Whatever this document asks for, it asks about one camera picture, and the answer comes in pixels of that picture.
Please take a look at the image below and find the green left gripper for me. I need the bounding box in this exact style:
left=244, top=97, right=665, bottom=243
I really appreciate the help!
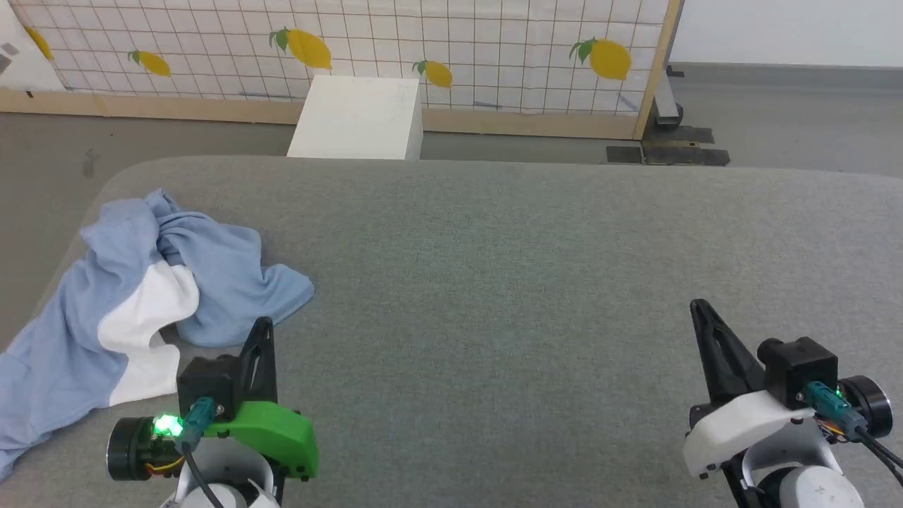
left=203, top=317, right=320, bottom=482

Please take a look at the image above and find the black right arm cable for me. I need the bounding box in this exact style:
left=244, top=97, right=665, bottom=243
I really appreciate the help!
left=806, top=381, right=903, bottom=489

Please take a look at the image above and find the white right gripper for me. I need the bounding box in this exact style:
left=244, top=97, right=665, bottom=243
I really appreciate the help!
left=681, top=298, right=820, bottom=480

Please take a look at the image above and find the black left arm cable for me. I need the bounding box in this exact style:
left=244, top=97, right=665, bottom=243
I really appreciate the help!
left=174, top=397, right=228, bottom=508

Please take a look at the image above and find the blue and white polo shirt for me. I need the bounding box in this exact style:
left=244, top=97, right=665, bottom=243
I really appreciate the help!
left=0, top=188, right=316, bottom=482

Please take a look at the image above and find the lemon print grid partition panel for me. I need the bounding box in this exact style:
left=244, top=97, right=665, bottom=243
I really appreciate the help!
left=0, top=0, right=685, bottom=140

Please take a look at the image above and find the white board with grey tape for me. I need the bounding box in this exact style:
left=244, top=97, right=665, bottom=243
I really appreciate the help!
left=0, top=6, right=66, bottom=92

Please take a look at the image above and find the white rectangular box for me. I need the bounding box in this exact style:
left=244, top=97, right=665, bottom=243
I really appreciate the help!
left=286, top=75, right=424, bottom=161

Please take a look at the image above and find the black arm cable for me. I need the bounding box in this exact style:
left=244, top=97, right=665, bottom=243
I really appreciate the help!
left=174, top=397, right=228, bottom=508
left=806, top=381, right=903, bottom=489

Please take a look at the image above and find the grey metal panel foot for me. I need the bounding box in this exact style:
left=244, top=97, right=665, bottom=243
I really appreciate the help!
left=652, top=63, right=686, bottom=128

